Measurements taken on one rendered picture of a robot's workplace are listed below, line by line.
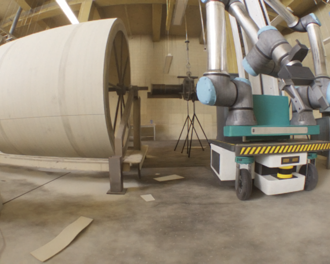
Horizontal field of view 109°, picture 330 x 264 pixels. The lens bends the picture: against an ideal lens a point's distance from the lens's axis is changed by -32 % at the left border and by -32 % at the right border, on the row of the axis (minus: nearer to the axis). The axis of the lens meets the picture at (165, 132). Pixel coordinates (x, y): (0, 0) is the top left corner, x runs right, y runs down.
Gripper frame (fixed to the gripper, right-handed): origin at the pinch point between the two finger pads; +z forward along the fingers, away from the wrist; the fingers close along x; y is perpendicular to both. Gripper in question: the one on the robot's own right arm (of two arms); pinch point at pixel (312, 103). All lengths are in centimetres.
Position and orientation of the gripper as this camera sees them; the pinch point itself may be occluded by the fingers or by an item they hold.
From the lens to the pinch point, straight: 59.2
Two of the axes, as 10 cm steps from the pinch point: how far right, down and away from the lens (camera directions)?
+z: 1.4, 9.0, -4.0
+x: -9.9, 1.3, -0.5
